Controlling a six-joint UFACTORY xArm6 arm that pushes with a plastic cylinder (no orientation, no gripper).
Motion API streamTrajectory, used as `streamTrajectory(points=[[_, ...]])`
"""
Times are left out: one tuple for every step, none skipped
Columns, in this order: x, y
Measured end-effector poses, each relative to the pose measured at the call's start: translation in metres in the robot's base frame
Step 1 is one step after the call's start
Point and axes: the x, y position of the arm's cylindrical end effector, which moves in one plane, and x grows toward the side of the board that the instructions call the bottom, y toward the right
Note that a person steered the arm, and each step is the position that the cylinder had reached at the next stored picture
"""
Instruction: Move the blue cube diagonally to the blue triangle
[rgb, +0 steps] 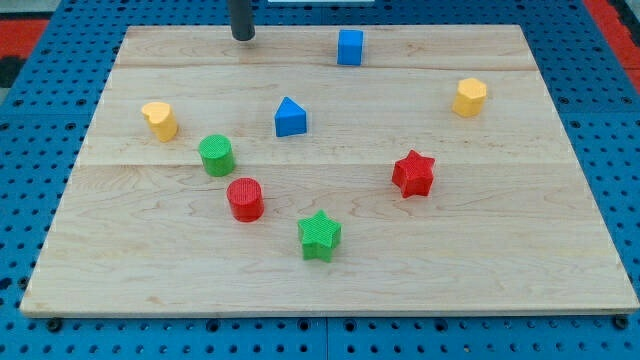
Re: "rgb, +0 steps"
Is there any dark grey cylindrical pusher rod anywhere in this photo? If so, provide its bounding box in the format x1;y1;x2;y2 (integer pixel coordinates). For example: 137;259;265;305
227;0;255;41

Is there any blue cube block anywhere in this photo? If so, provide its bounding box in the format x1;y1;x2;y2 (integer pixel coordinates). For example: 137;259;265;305
336;29;364;66

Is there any blue triangle block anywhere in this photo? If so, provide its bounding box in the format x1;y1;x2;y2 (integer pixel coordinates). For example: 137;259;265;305
274;97;308;137

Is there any yellow heart block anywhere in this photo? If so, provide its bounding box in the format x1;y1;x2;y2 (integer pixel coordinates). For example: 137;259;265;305
141;102;179;142

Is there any green cylinder block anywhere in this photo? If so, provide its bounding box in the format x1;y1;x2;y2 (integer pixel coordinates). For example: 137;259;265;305
198;134;235;177

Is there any red cylinder block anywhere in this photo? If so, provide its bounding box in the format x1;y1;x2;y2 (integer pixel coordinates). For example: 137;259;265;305
226;177;264;222

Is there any light wooden board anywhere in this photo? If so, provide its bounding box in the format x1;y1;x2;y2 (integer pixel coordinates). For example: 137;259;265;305
20;25;639;318

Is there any green star block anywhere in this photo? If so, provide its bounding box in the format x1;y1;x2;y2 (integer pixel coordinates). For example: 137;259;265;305
297;210;342;263

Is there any red star block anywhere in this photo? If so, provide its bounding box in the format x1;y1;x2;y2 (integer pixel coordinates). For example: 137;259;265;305
392;149;436;198

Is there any yellow hexagon block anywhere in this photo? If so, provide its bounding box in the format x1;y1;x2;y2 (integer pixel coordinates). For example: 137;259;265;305
452;78;488;117

